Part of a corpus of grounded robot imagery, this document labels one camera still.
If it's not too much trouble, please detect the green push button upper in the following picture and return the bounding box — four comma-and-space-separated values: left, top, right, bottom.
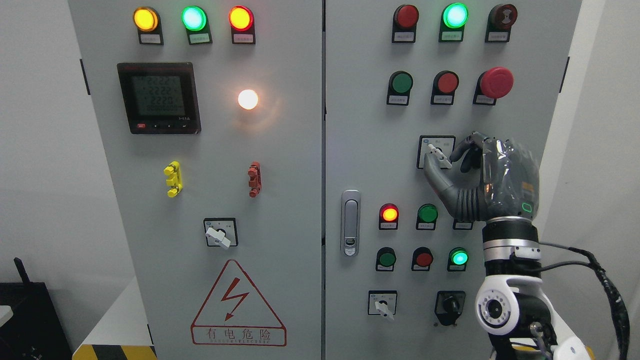
386, 70, 414, 106

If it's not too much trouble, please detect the dark red buzzer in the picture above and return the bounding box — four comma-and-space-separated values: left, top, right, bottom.
484, 3, 518, 43

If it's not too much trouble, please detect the lit red-orange indicator light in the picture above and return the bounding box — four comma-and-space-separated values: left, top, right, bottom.
378, 203, 399, 231

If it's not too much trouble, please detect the green push button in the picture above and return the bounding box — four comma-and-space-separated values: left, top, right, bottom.
386, 70, 414, 106
375, 246, 397, 272

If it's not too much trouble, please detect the black key selector switch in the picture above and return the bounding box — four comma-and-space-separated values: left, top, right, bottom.
434, 291, 466, 326

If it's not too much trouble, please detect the gray robotic right hand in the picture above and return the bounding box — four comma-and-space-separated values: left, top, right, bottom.
423, 131, 540, 223

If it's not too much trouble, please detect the red-orange indicator light left door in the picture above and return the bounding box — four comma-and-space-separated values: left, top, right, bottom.
228, 6, 256, 44

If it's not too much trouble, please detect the red push button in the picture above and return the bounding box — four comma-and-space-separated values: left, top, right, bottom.
410, 247, 434, 272
430, 70, 460, 106

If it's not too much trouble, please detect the green indicator light middle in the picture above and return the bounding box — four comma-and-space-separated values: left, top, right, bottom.
415, 203, 439, 231

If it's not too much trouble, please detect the bright green top indicator light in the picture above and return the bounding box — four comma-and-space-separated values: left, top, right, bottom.
438, 2, 469, 43

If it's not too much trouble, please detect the red electrical hazard warning sticker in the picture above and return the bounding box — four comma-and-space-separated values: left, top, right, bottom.
190, 259, 287, 347

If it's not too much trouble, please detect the green indicator light left door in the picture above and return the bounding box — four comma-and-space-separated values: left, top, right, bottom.
180, 6, 213, 45

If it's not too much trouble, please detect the red emergency stop mushroom button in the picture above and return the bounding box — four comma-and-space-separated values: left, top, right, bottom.
472, 66, 515, 106

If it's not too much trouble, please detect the white glowing indicator light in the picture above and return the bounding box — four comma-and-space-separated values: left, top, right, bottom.
237, 88, 259, 111

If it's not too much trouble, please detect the dark red top indicator light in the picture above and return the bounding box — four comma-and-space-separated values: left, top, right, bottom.
391, 4, 419, 43

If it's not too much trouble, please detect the silver cabinet door latch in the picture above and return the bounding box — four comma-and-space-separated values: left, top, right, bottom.
340, 189, 361, 256

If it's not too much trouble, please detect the red push button upper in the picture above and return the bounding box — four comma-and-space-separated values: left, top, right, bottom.
430, 70, 460, 106

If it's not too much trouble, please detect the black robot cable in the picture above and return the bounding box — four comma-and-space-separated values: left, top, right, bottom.
537, 242, 631, 360

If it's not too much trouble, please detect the left door gray rotary switch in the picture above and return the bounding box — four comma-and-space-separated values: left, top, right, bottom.
203, 218, 239, 249

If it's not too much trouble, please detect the black box with antenna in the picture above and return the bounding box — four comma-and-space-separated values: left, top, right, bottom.
0, 257, 73, 360

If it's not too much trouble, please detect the yellow indicator light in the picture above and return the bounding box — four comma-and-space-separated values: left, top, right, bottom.
132, 6, 163, 46

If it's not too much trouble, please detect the yellow terminal connector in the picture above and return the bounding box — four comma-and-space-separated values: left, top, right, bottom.
163, 161, 183, 198

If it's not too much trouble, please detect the red push button lower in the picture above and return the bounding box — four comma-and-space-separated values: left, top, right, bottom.
410, 247, 434, 272

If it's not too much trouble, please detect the gray electrical control cabinet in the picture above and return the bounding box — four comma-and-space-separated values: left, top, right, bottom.
68, 0, 582, 360

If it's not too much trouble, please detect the green push button lower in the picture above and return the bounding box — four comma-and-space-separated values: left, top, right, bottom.
375, 246, 397, 272

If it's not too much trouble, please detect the red terminal connector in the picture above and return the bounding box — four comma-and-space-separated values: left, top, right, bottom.
247, 161, 262, 198

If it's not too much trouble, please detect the black digital power meter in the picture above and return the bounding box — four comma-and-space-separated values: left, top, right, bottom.
117, 62, 201, 135

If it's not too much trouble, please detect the lit green indicator light lower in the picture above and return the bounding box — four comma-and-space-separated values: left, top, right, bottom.
446, 247, 469, 272

